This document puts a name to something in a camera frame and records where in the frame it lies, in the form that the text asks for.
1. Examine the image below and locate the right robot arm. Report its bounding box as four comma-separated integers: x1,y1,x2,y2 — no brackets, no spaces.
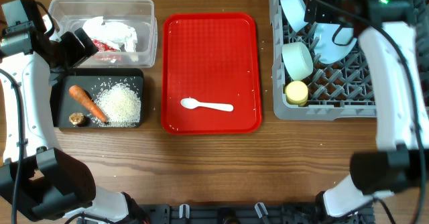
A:
308,0,428,223

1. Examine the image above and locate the grey dishwasher rack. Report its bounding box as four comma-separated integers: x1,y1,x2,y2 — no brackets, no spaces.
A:
268,0,429,121

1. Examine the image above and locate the white rice pile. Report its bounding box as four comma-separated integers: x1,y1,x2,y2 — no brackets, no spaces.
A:
87,77,141,127

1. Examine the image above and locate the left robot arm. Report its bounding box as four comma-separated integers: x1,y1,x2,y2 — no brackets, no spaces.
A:
1,0,150,223

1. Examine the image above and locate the black plastic tray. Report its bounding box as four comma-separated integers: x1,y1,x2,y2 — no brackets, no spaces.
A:
50,68,144,128

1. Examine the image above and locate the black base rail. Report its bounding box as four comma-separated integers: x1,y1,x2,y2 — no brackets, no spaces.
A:
140,203,375,224

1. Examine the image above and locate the light blue plate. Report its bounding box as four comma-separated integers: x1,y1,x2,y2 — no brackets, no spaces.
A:
313,23,357,64

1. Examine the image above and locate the light blue bowl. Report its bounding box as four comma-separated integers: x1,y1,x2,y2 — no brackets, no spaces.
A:
280,0,308,32

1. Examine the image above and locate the white tissue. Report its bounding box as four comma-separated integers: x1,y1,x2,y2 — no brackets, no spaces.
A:
82,16,138,52

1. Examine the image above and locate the red strawberry snack wrapper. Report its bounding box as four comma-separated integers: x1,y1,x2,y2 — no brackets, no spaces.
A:
92,39,122,63

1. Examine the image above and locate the white plastic spoon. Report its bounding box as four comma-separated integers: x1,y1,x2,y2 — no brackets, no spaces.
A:
180,97,234,112

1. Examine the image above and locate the orange carrot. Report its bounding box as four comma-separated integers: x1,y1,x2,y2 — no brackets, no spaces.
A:
68,85,107,123

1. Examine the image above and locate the right black cable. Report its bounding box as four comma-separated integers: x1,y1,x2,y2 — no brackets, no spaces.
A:
291,0,428,224

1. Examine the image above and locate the red serving tray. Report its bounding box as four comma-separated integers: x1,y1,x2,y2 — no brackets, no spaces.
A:
161,13,262,135

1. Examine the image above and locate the mint green bowl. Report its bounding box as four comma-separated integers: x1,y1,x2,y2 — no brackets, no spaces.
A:
282,42,313,80

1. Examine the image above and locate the clear plastic bin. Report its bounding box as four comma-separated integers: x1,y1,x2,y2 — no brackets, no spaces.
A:
48,0,158,68

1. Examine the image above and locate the brown mushroom piece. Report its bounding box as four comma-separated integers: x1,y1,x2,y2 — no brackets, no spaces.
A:
68,113,86,126

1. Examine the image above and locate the yellow plastic cup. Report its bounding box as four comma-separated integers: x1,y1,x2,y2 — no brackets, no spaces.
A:
285,81,308,107

